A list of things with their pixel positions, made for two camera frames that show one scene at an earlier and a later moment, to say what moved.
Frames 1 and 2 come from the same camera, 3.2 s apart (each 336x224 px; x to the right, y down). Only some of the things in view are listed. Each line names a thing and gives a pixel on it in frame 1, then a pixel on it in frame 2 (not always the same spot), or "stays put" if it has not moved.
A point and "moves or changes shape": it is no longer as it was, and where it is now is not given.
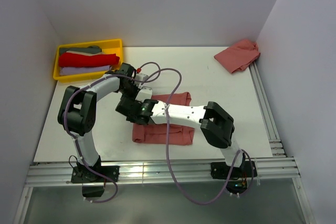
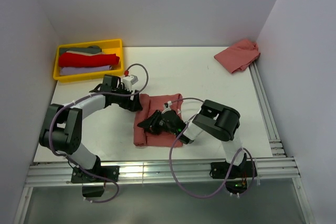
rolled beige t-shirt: (83, 53) stays put
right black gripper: (130, 119) to (150, 124)
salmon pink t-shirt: (156, 134) moves or changes shape
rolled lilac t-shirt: (78, 70) stays put
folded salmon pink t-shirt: (239, 56) stays put
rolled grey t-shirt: (91, 49) stays put
